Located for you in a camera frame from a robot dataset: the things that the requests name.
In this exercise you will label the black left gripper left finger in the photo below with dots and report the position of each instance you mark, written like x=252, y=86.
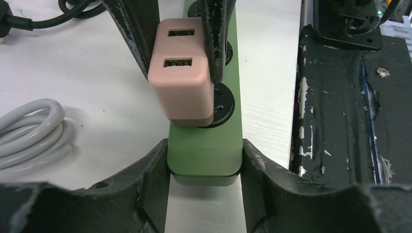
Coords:
x=134, y=200

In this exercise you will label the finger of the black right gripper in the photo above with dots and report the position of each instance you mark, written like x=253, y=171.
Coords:
x=216, y=15
x=137, y=21

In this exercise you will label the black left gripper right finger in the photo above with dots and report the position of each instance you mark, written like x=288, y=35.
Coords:
x=276, y=200

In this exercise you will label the green power strip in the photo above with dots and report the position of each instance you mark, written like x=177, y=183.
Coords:
x=212, y=156

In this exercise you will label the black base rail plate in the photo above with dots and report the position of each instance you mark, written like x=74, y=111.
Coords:
x=353, y=114

